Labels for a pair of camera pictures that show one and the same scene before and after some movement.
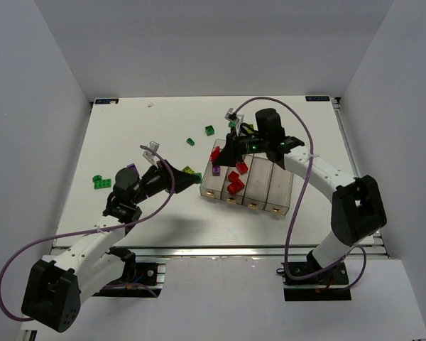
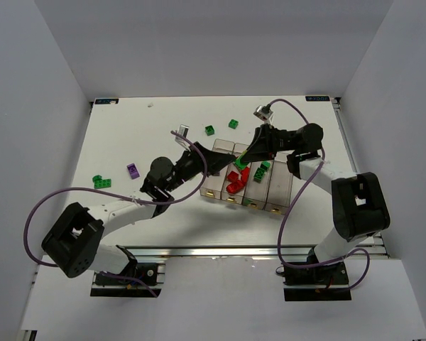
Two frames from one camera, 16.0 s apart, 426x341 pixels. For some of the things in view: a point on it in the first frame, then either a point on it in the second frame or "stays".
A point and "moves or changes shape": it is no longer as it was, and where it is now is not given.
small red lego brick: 233,176 stays
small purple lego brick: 133,165 stays
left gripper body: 167,175 → 200,160
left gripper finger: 183,182 → 216,171
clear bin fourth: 279,194 stays
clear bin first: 211,185 stays
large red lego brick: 242,168 → 245,174
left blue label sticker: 106,101 stays
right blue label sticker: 317,98 stays
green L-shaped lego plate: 99,182 stays
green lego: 200,176 moves or changes shape
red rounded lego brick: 235,187 stays
